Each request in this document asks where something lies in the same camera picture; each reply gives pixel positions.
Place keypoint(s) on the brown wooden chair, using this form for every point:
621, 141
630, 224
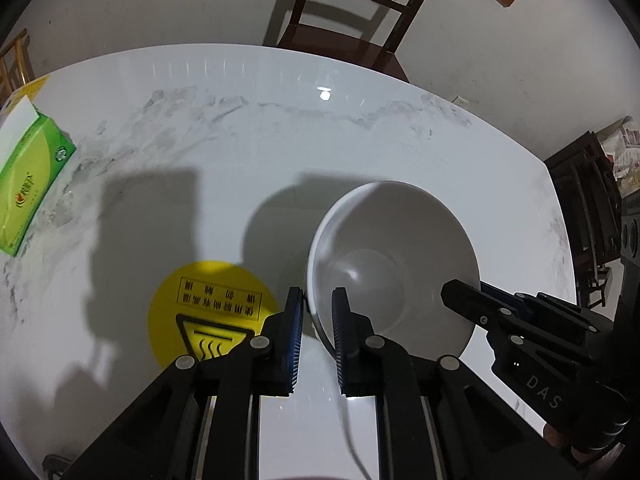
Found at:
345, 42

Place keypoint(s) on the wall poster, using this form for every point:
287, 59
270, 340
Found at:
625, 155

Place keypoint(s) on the light wooden stool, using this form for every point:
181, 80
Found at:
20, 55

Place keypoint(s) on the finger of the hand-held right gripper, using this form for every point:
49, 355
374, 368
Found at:
470, 302
560, 312

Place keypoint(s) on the round yellow warning sticker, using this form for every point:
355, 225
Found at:
170, 320

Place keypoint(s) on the person's right hand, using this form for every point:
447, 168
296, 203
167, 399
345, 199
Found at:
557, 440

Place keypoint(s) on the green tissue box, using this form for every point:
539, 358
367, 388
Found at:
30, 180

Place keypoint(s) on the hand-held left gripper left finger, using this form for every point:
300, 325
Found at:
295, 340

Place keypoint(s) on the white wall socket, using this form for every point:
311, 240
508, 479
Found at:
461, 101

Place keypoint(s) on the dark wooden furniture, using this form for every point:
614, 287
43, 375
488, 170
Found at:
595, 200

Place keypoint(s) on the white bowl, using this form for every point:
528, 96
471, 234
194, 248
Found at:
400, 240

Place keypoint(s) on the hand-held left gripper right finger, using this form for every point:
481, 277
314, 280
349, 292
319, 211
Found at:
341, 345

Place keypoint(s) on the yellow package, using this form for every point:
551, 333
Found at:
32, 91

